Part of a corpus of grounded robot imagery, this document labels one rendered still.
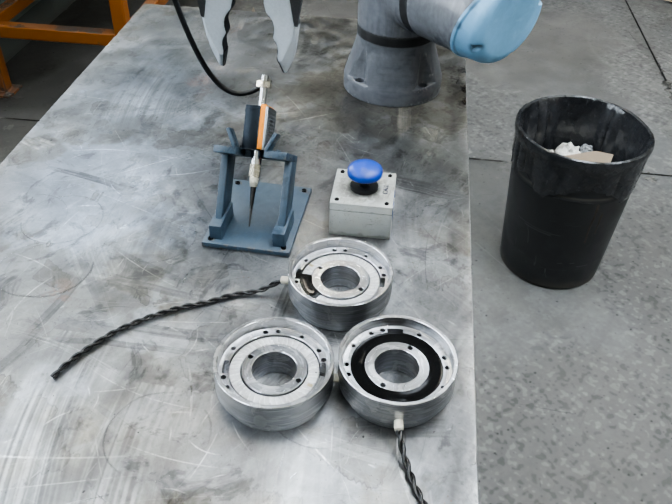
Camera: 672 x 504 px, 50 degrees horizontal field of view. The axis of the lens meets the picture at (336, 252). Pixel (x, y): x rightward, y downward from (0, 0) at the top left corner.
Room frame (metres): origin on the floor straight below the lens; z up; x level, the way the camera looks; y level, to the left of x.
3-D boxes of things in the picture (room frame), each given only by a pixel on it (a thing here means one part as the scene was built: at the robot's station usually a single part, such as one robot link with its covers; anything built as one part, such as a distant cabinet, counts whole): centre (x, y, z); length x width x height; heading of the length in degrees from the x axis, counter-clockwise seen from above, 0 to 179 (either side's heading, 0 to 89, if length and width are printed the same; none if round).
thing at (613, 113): (1.57, -0.61, 0.21); 0.34 x 0.34 x 0.43
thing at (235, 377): (0.42, 0.05, 0.82); 0.08 x 0.08 x 0.02
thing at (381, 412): (0.42, -0.06, 0.82); 0.10 x 0.10 x 0.04
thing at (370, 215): (0.68, -0.03, 0.82); 0.08 x 0.07 x 0.05; 174
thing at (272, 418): (0.42, 0.05, 0.82); 0.10 x 0.10 x 0.04
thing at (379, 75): (1.03, -0.08, 0.85); 0.15 x 0.15 x 0.10
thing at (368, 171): (0.68, -0.03, 0.85); 0.04 x 0.04 x 0.05
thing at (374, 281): (0.54, -0.01, 0.82); 0.08 x 0.08 x 0.02
